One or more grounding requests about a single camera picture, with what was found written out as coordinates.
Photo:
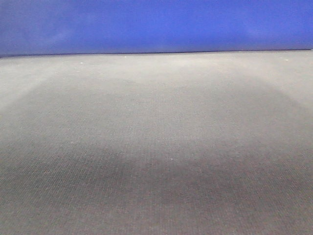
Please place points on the blue plastic bin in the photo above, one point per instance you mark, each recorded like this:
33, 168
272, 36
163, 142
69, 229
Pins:
30, 27

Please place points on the dark grey conveyor belt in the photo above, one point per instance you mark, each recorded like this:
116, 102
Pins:
157, 144

